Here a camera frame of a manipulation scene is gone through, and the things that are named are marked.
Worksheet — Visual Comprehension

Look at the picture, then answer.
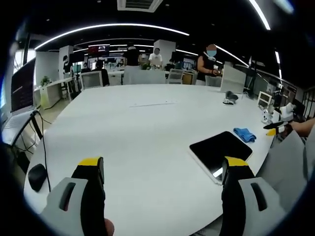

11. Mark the open laptop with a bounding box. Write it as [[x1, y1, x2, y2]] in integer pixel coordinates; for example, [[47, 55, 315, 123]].
[[1, 57, 38, 146]]

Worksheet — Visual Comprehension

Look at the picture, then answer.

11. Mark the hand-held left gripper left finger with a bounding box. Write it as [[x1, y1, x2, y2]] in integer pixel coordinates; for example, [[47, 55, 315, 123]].
[[40, 156, 107, 236]]

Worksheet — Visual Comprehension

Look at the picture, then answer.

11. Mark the wall display screen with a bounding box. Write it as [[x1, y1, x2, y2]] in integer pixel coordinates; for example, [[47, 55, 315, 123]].
[[88, 45, 110, 56]]

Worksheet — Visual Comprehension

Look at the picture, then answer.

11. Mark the white framed box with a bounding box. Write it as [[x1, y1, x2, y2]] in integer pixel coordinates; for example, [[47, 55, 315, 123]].
[[257, 90, 273, 108]]

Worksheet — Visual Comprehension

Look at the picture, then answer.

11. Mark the grey office chair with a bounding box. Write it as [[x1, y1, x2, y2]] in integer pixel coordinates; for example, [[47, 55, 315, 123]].
[[123, 65, 166, 86]]

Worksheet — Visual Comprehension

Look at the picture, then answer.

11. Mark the small white device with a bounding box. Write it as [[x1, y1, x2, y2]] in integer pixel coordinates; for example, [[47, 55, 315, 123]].
[[261, 109, 273, 124]]

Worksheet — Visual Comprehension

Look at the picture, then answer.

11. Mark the black cable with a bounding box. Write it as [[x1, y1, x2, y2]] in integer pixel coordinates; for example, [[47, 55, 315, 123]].
[[29, 110, 52, 193]]

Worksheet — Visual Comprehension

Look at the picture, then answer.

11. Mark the black laptop stand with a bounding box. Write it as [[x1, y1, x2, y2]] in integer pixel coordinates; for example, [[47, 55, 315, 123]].
[[9, 109, 45, 150]]

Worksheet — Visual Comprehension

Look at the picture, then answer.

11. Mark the ceiling air conditioner vent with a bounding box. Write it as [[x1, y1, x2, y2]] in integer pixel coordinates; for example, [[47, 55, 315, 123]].
[[117, 0, 163, 13]]

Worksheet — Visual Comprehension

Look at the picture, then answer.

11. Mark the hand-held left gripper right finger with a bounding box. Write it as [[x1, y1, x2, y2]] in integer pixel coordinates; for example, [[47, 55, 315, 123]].
[[220, 156, 289, 236]]

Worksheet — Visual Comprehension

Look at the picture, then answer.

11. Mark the white desk partition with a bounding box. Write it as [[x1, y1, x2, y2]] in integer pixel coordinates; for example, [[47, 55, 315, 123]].
[[220, 61, 247, 94]]

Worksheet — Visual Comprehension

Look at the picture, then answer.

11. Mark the blue cleaning cloth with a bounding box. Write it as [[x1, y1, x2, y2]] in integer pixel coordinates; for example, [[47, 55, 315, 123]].
[[233, 127, 257, 143]]

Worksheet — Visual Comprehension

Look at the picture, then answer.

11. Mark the black computer mouse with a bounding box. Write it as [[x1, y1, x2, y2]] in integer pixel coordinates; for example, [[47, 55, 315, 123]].
[[28, 163, 48, 193]]

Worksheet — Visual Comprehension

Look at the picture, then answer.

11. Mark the black tablet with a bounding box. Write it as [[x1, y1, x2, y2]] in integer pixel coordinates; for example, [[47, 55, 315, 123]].
[[189, 131, 254, 185]]

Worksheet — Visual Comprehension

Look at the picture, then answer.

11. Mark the white mesh office chair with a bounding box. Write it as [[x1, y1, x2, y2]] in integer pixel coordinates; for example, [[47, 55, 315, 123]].
[[169, 68, 185, 85], [80, 70, 104, 91]]

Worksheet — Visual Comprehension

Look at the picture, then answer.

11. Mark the grey and white device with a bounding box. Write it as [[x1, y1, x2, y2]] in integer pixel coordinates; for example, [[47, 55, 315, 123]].
[[222, 90, 239, 106]]

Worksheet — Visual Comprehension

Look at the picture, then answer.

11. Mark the person's left hand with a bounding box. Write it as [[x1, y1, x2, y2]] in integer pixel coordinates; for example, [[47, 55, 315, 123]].
[[104, 218, 116, 236]]

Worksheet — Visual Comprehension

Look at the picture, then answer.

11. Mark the white side desk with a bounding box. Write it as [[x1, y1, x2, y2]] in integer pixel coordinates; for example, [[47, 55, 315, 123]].
[[33, 76, 78, 110]]

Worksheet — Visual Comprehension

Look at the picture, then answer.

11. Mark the person's grey clothing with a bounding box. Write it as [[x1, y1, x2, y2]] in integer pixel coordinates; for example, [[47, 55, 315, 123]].
[[255, 127, 315, 214]]

